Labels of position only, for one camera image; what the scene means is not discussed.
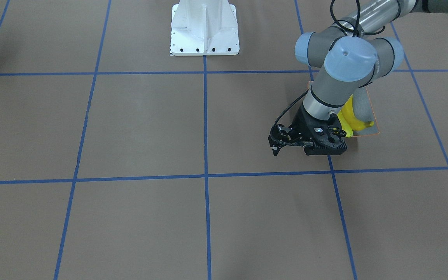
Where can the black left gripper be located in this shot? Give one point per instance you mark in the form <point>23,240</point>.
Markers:
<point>301,126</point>

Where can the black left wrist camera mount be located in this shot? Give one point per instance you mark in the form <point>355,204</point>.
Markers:
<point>327,136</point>

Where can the white camera pole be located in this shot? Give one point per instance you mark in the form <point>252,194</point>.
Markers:
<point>204,28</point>

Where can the grey square plate orange rim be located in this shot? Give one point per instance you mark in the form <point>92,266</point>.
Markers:
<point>322,101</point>

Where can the yellow banana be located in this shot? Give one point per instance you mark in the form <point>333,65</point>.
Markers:
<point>345,126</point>
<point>349,115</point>

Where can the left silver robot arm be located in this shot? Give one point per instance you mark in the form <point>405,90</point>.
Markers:
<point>343,51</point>

